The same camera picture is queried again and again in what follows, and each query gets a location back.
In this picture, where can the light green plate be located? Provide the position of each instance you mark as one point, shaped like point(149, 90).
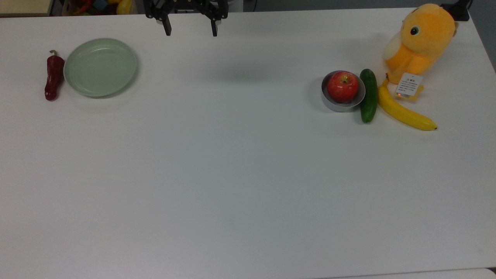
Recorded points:
point(100, 67)

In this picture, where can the yellow banana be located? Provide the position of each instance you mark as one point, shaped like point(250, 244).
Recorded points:
point(403, 112)

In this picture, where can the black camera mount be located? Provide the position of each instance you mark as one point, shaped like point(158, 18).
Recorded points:
point(457, 9)

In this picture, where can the red apple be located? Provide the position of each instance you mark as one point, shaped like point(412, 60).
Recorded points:
point(343, 86)

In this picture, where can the green cucumber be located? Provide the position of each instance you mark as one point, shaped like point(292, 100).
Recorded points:
point(368, 96)

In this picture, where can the wooden board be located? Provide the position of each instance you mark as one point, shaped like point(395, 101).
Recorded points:
point(25, 6)

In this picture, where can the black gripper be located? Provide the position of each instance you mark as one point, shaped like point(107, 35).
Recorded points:
point(186, 6)

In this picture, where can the dark red chili pepper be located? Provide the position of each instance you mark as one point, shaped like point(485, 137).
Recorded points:
point(53, 77)

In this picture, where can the white paper toy tag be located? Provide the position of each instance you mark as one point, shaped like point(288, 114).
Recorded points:
point(409, 84)

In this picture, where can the grey round bowl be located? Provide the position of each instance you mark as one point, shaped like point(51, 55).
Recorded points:
point(333, 104)

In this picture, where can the box of colourful toys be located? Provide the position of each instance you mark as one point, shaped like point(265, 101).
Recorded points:
point(97, 6)

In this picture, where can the orange plush duck toy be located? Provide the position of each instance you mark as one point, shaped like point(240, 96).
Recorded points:
point(424, 38)

